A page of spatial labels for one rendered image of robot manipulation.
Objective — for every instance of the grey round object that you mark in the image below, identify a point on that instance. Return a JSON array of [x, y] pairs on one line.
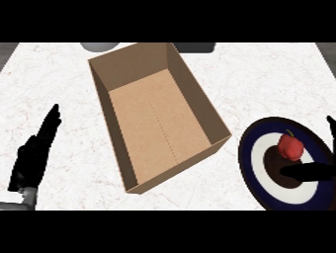
[[100, 46]]

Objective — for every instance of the open cardboard box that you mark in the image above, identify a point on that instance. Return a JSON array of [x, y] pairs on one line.
[[159, 118]]

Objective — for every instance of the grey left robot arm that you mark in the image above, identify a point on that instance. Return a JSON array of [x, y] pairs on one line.
[[20, 201]]

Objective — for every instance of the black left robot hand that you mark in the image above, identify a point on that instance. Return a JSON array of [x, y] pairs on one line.
[[36, 151]]

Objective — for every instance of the dark grey flat object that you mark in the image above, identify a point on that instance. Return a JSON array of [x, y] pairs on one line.
[[196, 47]]

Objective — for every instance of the red bell pepper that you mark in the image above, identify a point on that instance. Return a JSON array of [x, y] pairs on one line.
[[290, 147]]

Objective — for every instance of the blue and white round plate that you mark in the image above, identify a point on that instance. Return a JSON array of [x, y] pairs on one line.
[[268, 171]]

